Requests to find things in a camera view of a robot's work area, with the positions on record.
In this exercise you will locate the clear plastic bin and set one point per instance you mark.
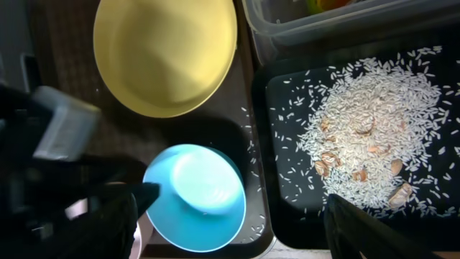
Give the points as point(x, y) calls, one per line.
point(278, 26)

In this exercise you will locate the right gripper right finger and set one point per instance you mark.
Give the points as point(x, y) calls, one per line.
point(352, 233)

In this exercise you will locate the green orange snack wrapper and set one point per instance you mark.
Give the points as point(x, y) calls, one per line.
point(320, 6)

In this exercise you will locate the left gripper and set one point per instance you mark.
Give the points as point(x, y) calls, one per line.
point(35, 192)

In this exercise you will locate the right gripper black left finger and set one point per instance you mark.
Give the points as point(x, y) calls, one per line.
point(106, 233)

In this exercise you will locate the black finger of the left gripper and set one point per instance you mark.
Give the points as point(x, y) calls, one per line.
point(140, 196)

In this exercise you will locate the yellow round plate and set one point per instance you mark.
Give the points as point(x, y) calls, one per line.
point(164, 58)

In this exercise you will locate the light blue bowl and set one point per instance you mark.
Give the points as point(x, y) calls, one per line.
point(202, 204)

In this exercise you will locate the food scraps rice pile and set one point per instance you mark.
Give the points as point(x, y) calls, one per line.
point(382, 132)

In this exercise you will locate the dark brown serving tray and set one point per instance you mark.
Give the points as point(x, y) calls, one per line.
point(62, 33)

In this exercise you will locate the pink white bowl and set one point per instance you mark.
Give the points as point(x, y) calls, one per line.
point(141, 235)

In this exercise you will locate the black rectangular tray bin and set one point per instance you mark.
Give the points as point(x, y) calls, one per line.
point(287, 216)

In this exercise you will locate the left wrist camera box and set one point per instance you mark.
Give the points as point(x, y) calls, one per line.
point(71, 126)

